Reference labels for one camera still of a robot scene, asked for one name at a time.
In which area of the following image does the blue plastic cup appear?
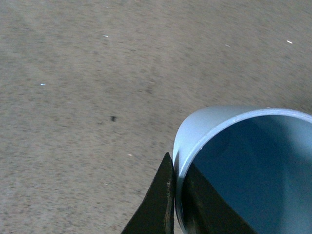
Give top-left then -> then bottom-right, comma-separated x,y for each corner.
173,106 -> 312,234

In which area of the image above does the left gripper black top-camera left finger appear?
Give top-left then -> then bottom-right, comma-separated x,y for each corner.
122,153 -> 175,234

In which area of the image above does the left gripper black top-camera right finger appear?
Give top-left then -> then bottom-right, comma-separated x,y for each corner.
181,164 -> 256,234

